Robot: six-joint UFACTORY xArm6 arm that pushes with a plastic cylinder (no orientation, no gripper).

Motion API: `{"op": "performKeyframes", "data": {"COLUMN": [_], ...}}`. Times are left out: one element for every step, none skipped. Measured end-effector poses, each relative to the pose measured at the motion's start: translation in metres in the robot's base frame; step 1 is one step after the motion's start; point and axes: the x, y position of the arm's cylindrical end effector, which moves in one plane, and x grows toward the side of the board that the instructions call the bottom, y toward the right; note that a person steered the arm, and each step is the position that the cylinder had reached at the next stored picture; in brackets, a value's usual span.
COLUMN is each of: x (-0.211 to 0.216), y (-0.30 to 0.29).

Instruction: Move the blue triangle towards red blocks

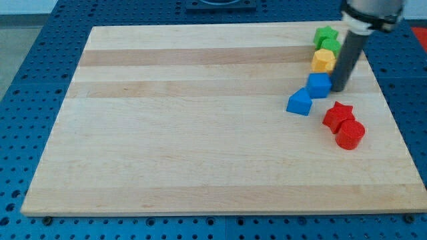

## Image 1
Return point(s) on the blue triangle block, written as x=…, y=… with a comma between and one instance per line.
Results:
x=299, y=103

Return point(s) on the green cylinder block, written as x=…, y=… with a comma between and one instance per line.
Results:
x=333, y=45

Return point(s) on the wooden board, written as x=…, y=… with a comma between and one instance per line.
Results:
x=191, y=120

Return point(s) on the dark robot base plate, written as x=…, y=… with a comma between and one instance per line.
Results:
x=220, y=5

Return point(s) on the red star block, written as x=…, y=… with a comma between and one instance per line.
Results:
x=336, y=115

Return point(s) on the yellow hexagon block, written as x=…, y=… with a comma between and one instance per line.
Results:
x=320, y=58

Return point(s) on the yellow block behind rod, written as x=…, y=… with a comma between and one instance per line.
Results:
x=330, y=66

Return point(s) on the red cylinder block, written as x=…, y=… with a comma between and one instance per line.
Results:
x=350, y=134

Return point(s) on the blue cube block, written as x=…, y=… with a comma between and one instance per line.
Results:
x=318, y=85

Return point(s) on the green star block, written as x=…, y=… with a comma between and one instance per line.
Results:
x=323, y=33

